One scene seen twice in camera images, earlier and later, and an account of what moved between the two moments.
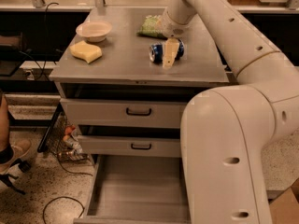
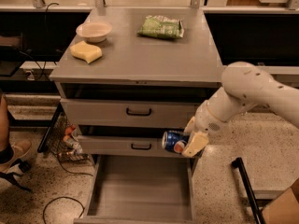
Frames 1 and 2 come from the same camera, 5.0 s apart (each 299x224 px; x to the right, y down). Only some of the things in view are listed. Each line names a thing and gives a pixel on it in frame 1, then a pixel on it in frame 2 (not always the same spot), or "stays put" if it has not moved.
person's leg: [7, 155] stays put
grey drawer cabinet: [122, 83] stays put
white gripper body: [171, 26] to [206, 121]
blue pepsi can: [156, 52] to [175, 141]
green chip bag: [150, 28] stays put
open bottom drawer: [137, 189] stays put
